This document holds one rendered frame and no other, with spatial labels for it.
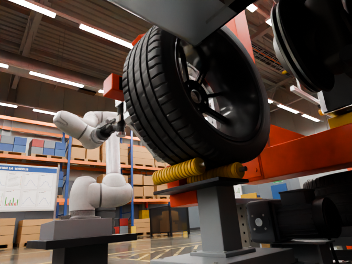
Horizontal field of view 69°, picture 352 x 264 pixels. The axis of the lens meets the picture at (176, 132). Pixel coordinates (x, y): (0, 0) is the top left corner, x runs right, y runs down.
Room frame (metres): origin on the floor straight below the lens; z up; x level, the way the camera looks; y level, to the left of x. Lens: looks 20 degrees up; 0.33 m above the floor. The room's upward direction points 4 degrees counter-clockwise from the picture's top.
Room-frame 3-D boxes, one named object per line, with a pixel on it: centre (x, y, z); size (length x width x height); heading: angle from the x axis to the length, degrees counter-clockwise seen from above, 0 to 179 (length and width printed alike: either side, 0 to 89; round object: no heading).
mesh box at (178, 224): (9.80, 0.49, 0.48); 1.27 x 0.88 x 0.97; 39
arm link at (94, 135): (1.34, 0.42, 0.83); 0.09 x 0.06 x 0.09; 131
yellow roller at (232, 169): (0.97, -0.13, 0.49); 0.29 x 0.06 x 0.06; 41
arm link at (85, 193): (1.69, 0.62, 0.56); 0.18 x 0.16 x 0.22; 112
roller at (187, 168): (0.94, 0.01, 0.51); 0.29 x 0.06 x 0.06; 41
